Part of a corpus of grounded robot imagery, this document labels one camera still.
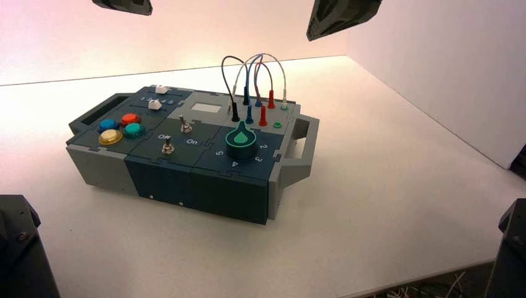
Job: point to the metal toggle switch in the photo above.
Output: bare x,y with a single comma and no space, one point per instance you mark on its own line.
167,147
185,125

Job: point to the red push button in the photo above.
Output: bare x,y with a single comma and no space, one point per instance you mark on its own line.
130,119

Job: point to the green banana socket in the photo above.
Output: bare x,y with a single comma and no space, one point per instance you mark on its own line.
277,124

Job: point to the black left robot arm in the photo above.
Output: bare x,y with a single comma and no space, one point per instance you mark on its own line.
20,255

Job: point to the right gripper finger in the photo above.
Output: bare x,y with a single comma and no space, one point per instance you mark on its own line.
341,16

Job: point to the green push button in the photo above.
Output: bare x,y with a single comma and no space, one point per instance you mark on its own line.
134,130

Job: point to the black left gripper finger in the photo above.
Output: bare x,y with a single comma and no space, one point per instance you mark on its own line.
127,5

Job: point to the blue push button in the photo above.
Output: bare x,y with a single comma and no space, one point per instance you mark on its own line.
108,124

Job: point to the grey and blue task box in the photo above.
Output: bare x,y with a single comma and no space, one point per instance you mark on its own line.
230,193

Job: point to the white slider knob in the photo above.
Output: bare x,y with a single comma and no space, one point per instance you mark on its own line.
155,104
161,89

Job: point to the yellow push button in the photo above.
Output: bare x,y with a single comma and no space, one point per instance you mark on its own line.
110,137

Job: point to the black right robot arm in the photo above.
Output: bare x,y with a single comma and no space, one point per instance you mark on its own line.
509,255

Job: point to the white display screen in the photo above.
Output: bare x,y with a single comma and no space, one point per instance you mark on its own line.
205,107

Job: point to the black equipment piece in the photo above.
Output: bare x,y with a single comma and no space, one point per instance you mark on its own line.
520,164

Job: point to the dark green rotary knob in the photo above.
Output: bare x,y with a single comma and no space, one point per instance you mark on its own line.
241,146

